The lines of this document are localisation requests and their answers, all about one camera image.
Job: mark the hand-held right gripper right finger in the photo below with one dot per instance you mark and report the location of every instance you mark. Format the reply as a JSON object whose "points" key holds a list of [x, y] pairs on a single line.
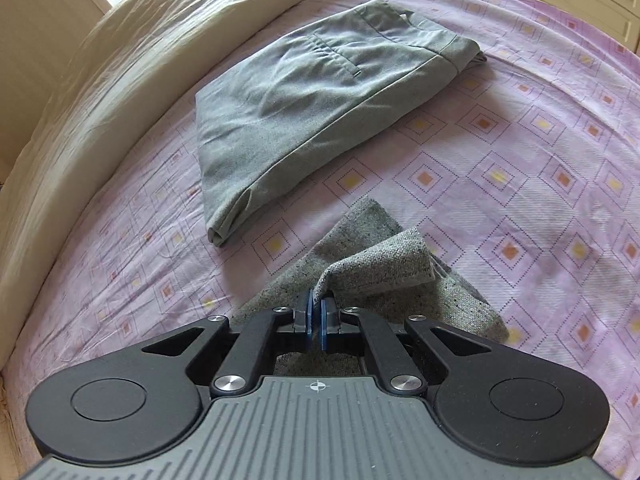
{"points": [[327, 321]]}

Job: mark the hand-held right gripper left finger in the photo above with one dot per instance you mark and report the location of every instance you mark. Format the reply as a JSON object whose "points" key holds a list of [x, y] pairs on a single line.
{"points": [[310, 321]]}

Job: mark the speckled grey pants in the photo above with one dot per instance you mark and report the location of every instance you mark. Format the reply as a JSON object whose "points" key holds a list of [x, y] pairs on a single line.
{"points": [[385, 280]]}

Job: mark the folded plain grey pants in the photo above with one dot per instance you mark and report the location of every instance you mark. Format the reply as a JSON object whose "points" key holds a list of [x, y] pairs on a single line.
{"points": [[300, 110]]}

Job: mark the purple patterned bed sheet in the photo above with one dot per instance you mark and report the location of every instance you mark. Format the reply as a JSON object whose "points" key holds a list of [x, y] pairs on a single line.
{"points": [[525, 170]]}

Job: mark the cream duvet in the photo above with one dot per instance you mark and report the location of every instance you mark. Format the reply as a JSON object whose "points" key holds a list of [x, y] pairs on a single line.
{"points": [[100, 90]]}

